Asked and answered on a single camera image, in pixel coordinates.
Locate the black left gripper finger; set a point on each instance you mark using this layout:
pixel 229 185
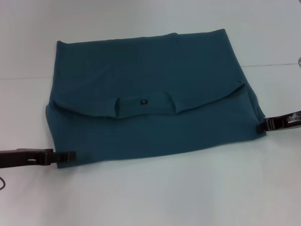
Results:
pixel 65 157

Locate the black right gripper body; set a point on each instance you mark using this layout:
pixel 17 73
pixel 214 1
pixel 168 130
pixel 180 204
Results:
pixel 282 123

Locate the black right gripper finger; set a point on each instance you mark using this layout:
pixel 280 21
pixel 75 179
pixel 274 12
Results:
pixel 265 126

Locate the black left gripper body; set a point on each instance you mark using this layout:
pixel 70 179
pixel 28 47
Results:
pixel 23 157

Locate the teal printed t-shirt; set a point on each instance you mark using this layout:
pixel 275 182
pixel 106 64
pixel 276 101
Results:
pixel 152 94

